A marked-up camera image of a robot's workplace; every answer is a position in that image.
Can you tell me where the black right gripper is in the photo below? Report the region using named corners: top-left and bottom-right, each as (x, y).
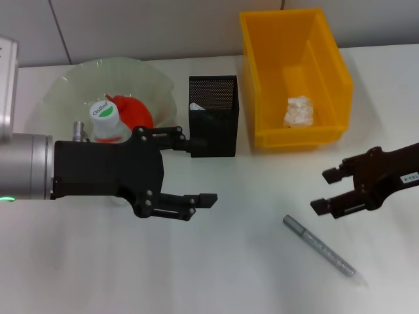
top-left (310, 141), bottom-right (419, 220)

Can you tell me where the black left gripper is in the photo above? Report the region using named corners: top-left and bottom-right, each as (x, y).
top-left (52, 125), bottom-right (219, 222)

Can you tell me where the silver grey pen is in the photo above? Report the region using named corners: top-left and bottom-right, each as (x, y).
top-left (283, 214), bottom-right (369, 288)

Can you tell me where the red-orange toy orange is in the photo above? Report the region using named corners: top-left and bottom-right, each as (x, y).
top-left (105, 94), bottom-right (155, 132)

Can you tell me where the white paper ball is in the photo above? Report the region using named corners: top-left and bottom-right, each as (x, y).
top-left (283, 95), bottom-right (314, 128)

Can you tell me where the clear green-label water bottle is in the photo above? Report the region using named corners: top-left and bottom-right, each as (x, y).
top-left (88, 100), bottom-right (134, 207)

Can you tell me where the black mesh pen holder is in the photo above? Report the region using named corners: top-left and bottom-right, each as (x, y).
top-left (188, 75), bottom-right (240, 158)

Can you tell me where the green wavy glass fruit plate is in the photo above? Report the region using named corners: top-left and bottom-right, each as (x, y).
top-left (42, 58), bottom-right (179, 145)

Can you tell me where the yellow plastic bin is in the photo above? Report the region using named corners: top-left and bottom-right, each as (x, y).
top-left (238, 8), bottom-right (354, 154)

